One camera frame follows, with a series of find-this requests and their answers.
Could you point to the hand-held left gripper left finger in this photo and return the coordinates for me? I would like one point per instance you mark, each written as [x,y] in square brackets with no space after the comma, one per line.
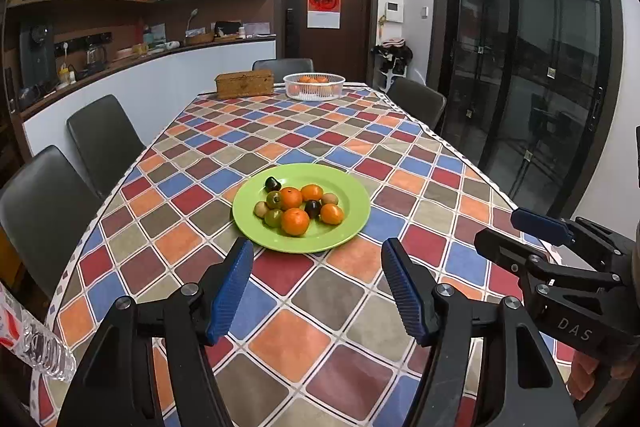
[232,289]

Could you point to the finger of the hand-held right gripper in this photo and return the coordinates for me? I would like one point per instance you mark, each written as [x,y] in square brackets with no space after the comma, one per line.
[505,249]
[540,223]

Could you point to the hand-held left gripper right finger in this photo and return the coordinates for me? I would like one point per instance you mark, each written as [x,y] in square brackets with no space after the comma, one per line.
[402,289]

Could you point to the green tomato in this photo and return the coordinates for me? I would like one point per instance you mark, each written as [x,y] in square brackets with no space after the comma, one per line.
[273,218]
[274,199]

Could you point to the brown round fruit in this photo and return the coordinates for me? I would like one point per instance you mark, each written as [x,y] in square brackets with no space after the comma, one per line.
[260,208]
[329,198]

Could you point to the orange mandarin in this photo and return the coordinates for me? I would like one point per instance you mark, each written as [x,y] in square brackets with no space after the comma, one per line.
[312,192]
[290,198]
[332,213]
[295,221]

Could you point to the green plate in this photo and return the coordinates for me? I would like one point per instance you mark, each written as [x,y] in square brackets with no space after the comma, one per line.
[350,192]

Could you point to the dark purple plum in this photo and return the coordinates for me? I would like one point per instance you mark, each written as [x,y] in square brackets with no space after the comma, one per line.
[313,208]
[271,183]

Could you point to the person's right hand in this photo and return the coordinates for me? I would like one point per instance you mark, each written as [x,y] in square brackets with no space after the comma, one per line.
[582,377]

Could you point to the black framed glass doors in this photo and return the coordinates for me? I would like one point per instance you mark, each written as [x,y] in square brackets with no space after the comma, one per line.
[540,82]

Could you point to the checkered colourful tablecloth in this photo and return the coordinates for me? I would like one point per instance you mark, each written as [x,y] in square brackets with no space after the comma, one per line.
[320,137]

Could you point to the dark grey chair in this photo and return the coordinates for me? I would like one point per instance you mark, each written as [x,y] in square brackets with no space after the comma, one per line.
[40,212]
[417,99]
[280,64]
[102,137]

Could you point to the woven wooden box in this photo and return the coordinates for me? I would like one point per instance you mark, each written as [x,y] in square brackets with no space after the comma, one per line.
[245,84]

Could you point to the white plastic basket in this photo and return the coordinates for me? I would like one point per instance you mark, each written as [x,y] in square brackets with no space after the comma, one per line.
[336,88]

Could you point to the heap of small oranges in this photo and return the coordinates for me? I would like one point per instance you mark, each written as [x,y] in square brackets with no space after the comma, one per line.
[312,80]

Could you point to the pile of clothes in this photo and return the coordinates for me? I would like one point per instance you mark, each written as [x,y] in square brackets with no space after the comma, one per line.
[392,54]

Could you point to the white curved counter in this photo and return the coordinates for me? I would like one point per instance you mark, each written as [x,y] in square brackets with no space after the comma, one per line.
[175,72]

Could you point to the dark brown door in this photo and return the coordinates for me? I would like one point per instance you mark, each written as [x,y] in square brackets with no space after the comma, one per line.
[355,42]

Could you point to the wicker tray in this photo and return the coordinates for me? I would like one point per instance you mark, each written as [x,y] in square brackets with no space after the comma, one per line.
[198,39]

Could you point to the white intercom panel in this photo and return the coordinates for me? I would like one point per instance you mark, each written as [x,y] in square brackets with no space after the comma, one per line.
[393,12]

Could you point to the black bag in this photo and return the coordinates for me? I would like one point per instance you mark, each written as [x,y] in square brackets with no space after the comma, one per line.
[227,29]

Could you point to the black water dispenser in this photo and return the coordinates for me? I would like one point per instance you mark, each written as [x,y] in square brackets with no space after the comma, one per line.
[37,57]

